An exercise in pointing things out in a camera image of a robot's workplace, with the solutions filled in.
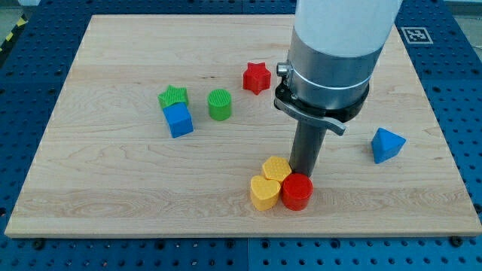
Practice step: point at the black clamp with silver lever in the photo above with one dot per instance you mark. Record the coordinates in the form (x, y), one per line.
(332, 119)

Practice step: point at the blue cube block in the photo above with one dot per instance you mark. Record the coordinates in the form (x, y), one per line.
(178, 119)

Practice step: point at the yellow hexagon block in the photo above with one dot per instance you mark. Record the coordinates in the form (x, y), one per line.
(276, 168)

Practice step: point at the red cylinder block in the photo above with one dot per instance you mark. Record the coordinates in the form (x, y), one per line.
(297, 190)

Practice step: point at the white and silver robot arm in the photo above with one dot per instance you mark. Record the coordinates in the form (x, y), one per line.
(334, 48)

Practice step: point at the light wooden board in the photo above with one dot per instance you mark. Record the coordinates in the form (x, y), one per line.
(108, 167)

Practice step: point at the red star block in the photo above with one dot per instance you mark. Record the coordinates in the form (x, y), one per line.
(256, 77)

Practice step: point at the blue triangle block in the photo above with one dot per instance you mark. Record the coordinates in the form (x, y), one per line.
(386, 145)

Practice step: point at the black white fiducial marker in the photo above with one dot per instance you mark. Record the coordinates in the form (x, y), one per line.
(416, 35)

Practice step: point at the yellow heart block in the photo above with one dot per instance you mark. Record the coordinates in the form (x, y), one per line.
(264, 193)

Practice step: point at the green star block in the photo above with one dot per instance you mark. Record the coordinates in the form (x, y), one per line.
(173, 95)

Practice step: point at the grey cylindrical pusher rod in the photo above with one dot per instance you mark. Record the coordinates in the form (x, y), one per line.
(306, 147)

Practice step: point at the green cylinder block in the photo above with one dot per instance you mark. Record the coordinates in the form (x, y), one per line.
(219, 104)

